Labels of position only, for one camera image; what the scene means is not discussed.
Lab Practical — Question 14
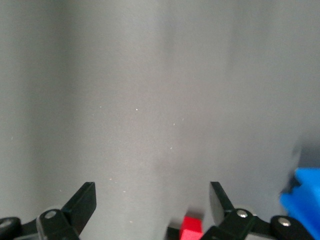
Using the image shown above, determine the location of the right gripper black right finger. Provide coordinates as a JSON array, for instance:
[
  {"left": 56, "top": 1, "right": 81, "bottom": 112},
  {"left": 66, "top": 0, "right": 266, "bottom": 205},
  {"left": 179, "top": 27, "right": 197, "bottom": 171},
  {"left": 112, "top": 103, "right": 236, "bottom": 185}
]
[{"left": 202, "top": 181, "right": 316, "bottom": 240}]

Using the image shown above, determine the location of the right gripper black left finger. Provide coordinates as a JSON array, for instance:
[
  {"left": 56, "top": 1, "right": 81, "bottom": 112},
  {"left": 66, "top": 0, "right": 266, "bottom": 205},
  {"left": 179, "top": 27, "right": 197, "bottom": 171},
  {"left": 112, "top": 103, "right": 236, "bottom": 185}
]
[{"left": 0, "top": 181, "right": 97, "bottom": 240}]

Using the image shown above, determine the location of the small red cube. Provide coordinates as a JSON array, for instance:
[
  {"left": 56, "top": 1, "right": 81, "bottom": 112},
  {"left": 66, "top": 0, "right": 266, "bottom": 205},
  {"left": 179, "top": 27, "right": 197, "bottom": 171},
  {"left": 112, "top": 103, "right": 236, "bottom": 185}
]
[{"left": 179, "top": 216, "right": 203, "bottom": 240}]

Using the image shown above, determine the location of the small black cube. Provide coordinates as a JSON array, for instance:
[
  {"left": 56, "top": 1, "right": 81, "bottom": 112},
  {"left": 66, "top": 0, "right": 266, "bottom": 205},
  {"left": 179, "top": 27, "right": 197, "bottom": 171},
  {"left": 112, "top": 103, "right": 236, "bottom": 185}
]
[{"left": 166, "top": 226, "right": 183, "bottom": 240}]

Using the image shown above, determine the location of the blue plastic storage bin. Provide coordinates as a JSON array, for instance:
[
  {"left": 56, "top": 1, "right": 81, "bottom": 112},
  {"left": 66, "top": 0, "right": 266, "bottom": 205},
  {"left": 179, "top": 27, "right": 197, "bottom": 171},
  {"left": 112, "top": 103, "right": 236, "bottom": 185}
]
[{"left": 278, "top": 167, "right": 320, "bottom": 236}]

